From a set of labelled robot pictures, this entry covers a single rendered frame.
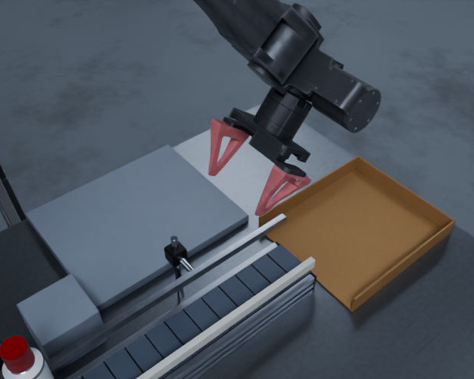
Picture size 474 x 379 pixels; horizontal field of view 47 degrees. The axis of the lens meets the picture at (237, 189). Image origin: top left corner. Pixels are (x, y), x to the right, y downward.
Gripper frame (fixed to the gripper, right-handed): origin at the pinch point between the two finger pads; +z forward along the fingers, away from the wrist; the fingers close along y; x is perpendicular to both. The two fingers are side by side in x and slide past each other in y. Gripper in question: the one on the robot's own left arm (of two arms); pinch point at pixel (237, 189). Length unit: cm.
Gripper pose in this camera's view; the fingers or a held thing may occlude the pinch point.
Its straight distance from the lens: 72.3
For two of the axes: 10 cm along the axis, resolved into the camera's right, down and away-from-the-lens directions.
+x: 5.9, 1.0, 8.0
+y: 6.4, 5.4, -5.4
